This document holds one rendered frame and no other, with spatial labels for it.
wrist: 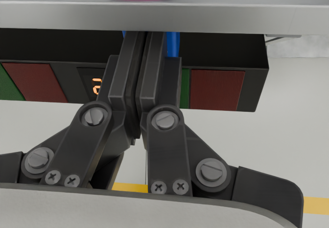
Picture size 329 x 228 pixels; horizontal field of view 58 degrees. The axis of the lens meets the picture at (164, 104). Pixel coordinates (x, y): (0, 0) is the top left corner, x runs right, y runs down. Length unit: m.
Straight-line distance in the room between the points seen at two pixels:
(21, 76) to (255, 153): 0.76
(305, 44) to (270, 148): 0.29
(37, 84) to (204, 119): 0.68
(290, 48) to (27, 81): 0.74
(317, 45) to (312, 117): 0.19
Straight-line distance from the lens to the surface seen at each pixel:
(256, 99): 0.19
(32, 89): 0.21
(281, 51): 0.85
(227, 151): 0.87
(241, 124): 0.86
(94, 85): 0.19
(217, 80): 0.17
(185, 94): 0.18
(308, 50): 0.87
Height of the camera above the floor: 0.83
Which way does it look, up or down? 80 degrees down
